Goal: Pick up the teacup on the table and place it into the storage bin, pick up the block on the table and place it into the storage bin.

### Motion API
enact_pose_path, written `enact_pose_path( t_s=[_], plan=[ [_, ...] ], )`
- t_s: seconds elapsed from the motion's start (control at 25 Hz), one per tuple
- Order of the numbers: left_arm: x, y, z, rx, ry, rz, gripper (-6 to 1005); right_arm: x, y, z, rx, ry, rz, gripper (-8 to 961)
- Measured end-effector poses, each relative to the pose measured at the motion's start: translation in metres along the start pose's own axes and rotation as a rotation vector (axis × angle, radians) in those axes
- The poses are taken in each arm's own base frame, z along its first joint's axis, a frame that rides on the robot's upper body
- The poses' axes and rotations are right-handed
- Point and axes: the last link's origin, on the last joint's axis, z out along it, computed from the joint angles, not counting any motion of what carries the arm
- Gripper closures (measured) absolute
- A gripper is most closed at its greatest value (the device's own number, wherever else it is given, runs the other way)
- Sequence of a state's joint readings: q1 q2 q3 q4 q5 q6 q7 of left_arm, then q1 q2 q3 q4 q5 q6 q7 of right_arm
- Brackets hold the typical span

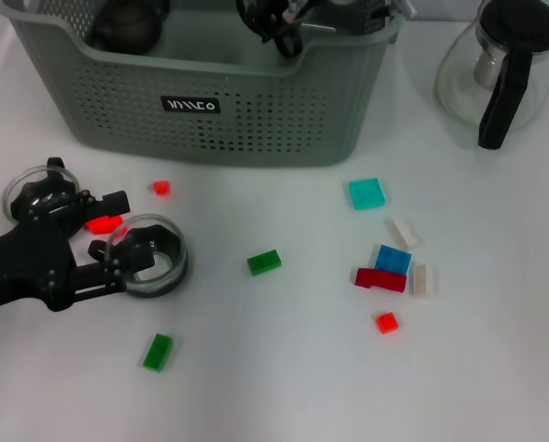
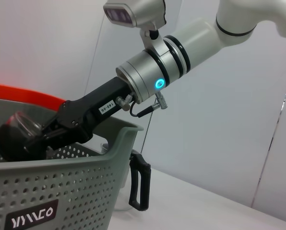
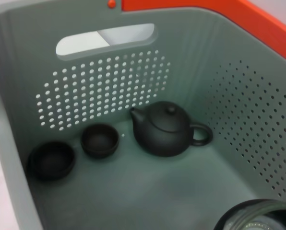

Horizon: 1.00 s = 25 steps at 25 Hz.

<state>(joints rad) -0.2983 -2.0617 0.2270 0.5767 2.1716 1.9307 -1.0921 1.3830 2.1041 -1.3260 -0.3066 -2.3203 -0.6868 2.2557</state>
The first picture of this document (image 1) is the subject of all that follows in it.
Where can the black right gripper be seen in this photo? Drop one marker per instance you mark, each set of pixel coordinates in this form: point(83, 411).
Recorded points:
point(302, 7)

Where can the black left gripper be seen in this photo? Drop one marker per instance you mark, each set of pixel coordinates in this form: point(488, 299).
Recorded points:
point(21, 267)

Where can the glass teacup black base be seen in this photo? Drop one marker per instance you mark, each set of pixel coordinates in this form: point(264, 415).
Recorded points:
point(168, 267)
point(256, 20)
point(127, 27)
point(44, 182)

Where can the grey perforated storage bin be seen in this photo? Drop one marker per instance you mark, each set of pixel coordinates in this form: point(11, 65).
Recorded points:
point(118, 115)

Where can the orange-red flat brick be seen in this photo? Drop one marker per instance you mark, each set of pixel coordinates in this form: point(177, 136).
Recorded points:
point(101, 225)

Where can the small red cube brick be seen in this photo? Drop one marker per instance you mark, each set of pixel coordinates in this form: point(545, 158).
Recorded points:
point(160, 188)

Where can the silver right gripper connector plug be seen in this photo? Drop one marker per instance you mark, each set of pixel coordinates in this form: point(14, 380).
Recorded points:
point(405, 8)

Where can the green rectangular brick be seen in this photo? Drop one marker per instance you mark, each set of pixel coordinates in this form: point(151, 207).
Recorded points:
point(264, 262)
point(157, 352)

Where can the teal square brick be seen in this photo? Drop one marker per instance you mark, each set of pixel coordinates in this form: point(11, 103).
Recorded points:
point(366, 194)

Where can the dark red long brick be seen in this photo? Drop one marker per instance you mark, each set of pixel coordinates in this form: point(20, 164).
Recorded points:
point(380, 280)

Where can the blue square brick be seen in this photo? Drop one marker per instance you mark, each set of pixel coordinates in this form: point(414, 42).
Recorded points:
point(394, 259)

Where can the red square flat brick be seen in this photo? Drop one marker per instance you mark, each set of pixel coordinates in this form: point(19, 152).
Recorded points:
point(388, 323)

